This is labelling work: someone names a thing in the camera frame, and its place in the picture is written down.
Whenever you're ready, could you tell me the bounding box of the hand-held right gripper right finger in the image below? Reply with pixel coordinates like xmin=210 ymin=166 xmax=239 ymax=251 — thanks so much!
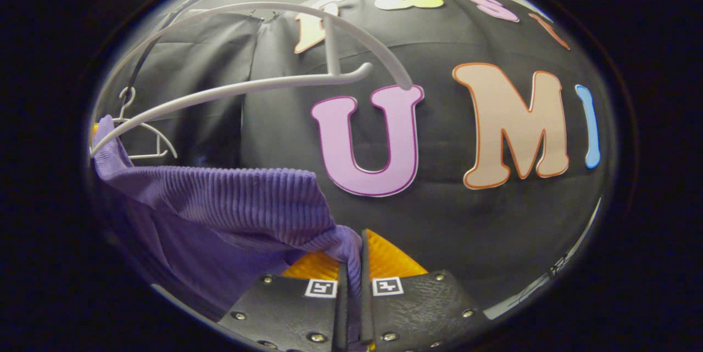
xmin=360 ymin=228 xmax=490 ymax=352

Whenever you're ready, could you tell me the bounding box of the black backdrop cloth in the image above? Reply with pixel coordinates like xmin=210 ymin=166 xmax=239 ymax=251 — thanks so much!
xmin=93 ymin=0 xmax=610 ymax=309

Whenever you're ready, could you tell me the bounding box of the black clothes rack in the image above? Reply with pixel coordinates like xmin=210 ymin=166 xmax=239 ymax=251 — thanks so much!
xmin=127 ymin=0 xmax=275 ymax=89

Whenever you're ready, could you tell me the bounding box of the purple ribbed shirt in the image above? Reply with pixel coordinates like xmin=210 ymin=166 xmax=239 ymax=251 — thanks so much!
xmin=91 ymin=115 xmax=363 ymax=352

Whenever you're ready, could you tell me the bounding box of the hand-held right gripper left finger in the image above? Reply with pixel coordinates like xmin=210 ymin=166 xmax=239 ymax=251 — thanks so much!
xmin=219 ymin=253 xmax=350 ymax=352

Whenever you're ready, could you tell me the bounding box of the white plastic hanger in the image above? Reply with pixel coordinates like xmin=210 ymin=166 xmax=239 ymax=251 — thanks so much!
xmin=113 ymin=87 xmax=178 ymax=160
xmin=91 ymin=2 xmax=414 ymax=158

